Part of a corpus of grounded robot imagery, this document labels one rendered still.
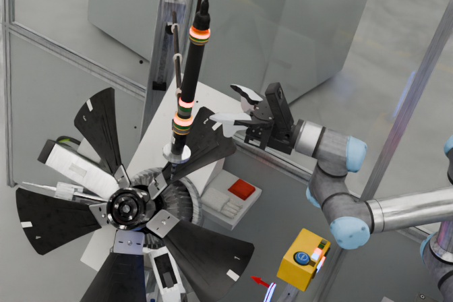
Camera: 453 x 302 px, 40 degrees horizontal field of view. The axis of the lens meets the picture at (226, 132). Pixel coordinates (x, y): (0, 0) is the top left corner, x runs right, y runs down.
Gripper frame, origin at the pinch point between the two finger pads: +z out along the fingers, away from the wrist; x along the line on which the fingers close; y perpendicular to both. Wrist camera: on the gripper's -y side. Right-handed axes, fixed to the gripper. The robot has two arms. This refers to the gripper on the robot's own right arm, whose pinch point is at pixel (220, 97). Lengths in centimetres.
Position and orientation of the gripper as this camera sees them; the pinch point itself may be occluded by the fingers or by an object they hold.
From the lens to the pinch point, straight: 146.0
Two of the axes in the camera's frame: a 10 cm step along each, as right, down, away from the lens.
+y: -2.0, 7.7, 6.1
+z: -9.3, -3.5, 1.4
